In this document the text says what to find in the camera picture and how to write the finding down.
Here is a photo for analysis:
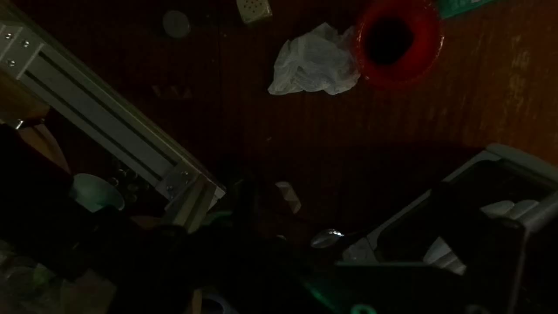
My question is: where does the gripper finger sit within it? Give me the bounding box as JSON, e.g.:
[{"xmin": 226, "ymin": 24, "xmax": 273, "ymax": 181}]
[{"xmin": 338, "ymin": 145, "xmax": 558, "ymax": 314}]

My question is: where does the salt shaker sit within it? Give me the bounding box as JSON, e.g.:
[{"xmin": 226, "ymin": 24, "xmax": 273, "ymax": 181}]
[{"xmin": 235, "ymin": 0, "xmax": 271, "ymax": 24}]

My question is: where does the red bowl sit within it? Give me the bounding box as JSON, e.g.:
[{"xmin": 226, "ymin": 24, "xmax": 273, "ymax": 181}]
[{"xmin": 351, "ymin": 0, "xmax": 444, "ymax": 89}]

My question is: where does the green flat package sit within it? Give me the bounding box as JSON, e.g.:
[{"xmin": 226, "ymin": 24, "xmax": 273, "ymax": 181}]
[{"xmin": 435, "ymin": 0, "xmax": 493, "ymax": 19}]

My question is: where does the crumpled white tissue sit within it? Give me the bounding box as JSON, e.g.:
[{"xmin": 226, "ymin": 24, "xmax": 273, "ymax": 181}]
[{"xmin": 266, "ymin": 23, "xmax": 360, "ymax": 96}]

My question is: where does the round grey disc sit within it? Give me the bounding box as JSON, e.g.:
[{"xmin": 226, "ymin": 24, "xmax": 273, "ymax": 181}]
[{"xmin": 161, "ymin": 10, "xmax": 191, "ymax": 38}]

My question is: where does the aluminium extrusion rail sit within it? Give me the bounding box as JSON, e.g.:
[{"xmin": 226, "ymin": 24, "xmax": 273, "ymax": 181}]
[{"xmin": 0, "ymin": 19, "xmax": 224, "ymax": 232}]

